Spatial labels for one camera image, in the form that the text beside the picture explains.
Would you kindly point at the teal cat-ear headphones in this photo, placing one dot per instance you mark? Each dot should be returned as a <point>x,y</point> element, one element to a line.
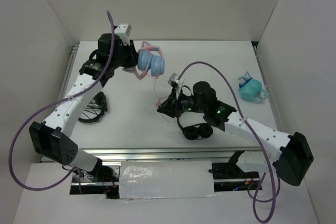
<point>251,90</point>

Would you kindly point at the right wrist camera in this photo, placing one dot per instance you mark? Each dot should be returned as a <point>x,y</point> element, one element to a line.
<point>176,83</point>

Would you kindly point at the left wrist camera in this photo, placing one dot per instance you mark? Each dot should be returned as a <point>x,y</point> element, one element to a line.
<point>123,31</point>

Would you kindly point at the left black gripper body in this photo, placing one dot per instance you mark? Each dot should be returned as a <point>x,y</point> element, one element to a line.
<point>126,57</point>

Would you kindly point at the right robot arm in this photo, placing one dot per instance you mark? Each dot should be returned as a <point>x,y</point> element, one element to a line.
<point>289,156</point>

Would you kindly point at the black headphones with cable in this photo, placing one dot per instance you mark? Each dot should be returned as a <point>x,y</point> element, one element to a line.
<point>95,110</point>

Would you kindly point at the black on-ear headphones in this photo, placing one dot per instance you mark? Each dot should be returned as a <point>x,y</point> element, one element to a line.
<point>196,131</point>

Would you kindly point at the pink blue cat-ear headphones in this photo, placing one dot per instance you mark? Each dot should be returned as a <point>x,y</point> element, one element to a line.
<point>150,61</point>

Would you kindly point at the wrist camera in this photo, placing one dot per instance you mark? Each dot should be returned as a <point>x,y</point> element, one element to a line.
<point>123,31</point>
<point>176,83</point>

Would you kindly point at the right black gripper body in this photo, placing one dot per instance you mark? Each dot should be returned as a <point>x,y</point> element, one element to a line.
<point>183,102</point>

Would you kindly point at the aluminium rail frame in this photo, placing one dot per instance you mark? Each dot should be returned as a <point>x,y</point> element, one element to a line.
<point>133,126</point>

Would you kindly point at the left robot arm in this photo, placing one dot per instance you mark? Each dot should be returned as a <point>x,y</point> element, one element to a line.
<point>51,138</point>

